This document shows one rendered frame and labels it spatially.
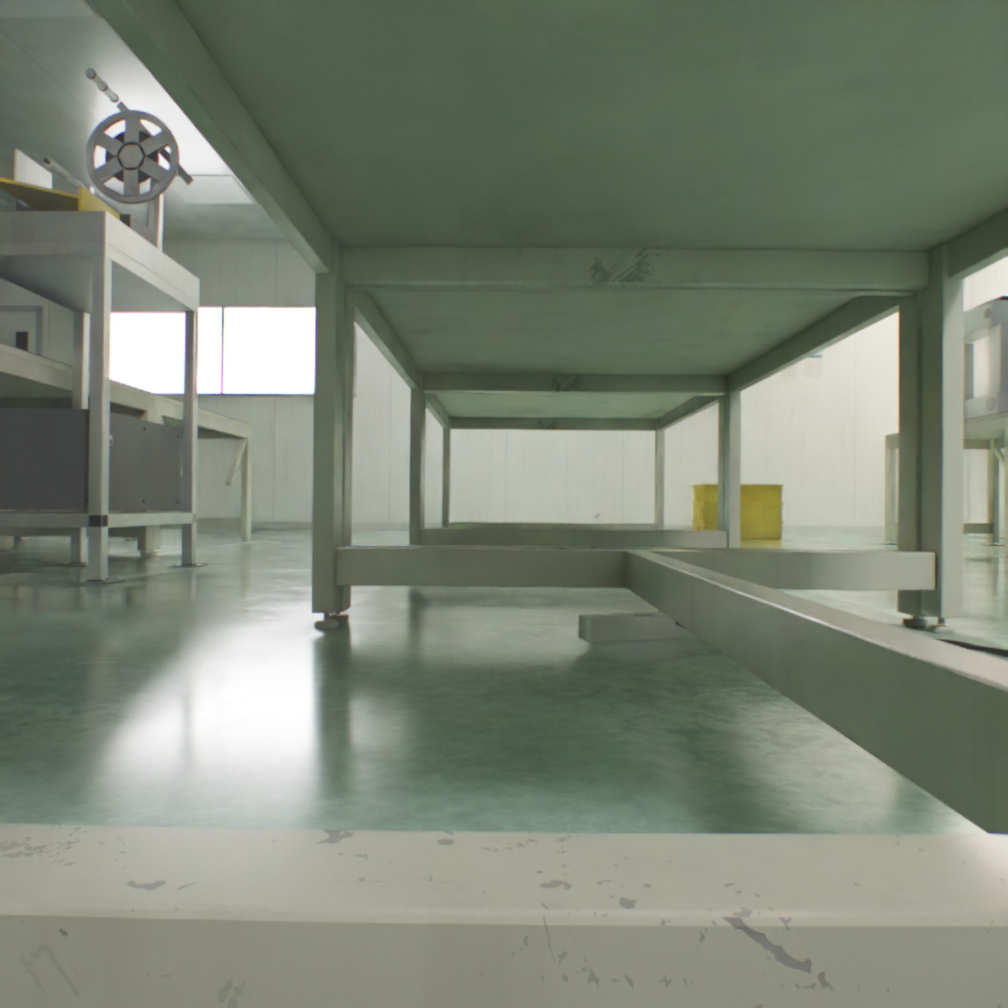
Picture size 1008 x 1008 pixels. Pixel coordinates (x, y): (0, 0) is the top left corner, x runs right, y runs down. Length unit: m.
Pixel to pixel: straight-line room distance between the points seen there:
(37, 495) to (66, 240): 0.75
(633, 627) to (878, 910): 1.24
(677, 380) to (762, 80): 2.04
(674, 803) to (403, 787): 0.21
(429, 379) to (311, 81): 2.01
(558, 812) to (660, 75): 0.80
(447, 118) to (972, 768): 0.93
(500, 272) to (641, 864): 1.43
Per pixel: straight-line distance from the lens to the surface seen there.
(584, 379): 2.97
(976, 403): 5.34
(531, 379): 2.96
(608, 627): 1.39
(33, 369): 3.22
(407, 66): 1.02
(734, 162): 1.27
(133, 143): 3.30
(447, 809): 0.64
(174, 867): 0.20
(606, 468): 7.67
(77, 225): 2.72
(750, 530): 6.28
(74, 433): 2.66
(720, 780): 0.72
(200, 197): 7.49
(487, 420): 4.36
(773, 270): 1.65
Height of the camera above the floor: 0.23
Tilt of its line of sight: level
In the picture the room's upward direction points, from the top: straight up
